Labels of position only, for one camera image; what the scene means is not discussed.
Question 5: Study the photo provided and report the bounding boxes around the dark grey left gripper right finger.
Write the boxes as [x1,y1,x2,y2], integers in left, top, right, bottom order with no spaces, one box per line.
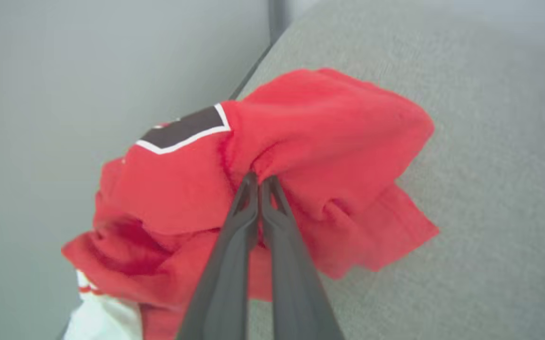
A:
[259,176,345,340]

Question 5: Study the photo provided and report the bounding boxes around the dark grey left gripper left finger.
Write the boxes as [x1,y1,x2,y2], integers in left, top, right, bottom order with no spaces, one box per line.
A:
[177,172,260,340]

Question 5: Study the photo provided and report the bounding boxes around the red and white garment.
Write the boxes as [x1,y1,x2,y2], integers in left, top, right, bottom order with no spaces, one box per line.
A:
[61,68,441,340]

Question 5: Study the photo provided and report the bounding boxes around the grey fabric sofa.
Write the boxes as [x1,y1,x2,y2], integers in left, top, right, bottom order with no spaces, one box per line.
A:
[228,0,545,340]

